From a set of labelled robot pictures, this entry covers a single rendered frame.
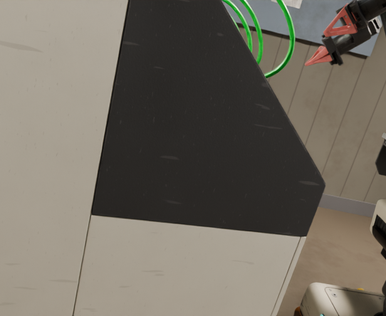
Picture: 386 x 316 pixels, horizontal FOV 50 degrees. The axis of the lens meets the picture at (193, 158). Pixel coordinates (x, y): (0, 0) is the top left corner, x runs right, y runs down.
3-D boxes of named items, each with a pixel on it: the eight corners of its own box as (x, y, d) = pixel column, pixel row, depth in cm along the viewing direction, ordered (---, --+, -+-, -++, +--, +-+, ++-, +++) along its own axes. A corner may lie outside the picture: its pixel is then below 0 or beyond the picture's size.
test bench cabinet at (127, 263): (230, 437, 140) (307, 237, 114) (49, 446, 124) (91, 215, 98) (188, 295, 203) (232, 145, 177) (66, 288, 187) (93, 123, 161)
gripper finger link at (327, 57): (296, 51, 134) (323, 35, 132) (306, 70, 136) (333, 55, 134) (300, 52, 128) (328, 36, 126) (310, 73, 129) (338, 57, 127)
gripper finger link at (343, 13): (316, 24, 104) (351, 2, 99) (321, 19, 110) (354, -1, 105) (329, 47, 106) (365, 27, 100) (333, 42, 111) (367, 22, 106)
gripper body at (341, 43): (319, 36, 132) (341, 24, 131) (333, 64, 135) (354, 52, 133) (324, 37, 126) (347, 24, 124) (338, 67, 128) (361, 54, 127)
